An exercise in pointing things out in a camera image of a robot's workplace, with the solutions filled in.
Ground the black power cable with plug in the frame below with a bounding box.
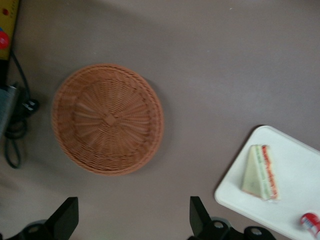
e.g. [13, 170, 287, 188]
[3, 48, 41, 170]

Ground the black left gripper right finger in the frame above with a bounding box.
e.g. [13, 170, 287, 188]
[187, 195, 232, 240]

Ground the red emergency stop button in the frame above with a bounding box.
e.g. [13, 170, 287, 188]
[0, 30, 11, 51]

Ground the triangle sandwich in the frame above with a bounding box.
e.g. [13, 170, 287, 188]
[240, 143, 282, 203]

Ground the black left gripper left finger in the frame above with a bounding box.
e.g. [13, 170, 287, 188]
[23, 196, 80, 240]

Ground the beige plastic tray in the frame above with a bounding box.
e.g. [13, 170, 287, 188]
[213, 124, 320, 240]

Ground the black machine with yellow panel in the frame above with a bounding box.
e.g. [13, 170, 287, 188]
[0, 0, 22, 141]

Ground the red lidded small cup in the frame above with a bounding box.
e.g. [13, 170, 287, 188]
[299, 211, 320, 238]

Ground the round brown wicker basket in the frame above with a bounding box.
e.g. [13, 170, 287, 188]
[50, 62, 165, 177]

